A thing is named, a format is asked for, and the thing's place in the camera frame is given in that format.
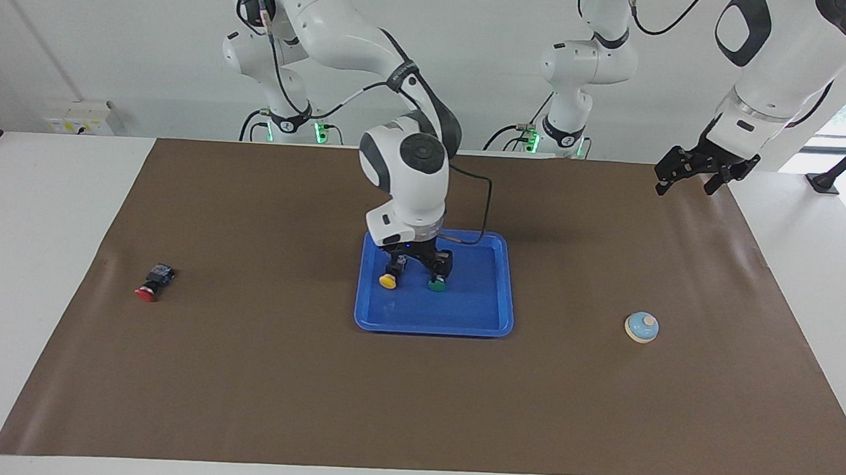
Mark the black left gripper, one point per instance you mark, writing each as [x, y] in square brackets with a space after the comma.
[706, 161]

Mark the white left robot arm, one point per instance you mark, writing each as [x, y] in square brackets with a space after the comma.
[779, 68]

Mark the yellow push button switch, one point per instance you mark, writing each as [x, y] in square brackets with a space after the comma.
[389, 282]

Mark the white wall socket box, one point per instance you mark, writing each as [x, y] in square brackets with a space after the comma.
[74, 119]

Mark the light blue desk bell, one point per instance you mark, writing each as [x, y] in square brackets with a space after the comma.
[641, 328]

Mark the brown table mat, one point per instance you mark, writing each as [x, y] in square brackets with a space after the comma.
[415, 396]

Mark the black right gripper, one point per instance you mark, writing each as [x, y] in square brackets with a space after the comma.
[416, 252]

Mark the green push button switch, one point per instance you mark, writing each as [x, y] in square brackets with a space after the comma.
[436, 287]

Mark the red push button switch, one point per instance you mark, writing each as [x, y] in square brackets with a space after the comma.
[154, 281]

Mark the blue plastic tray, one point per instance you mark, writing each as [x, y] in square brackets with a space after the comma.
[462, 312]

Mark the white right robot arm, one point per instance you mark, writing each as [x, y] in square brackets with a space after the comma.
[404, 186]

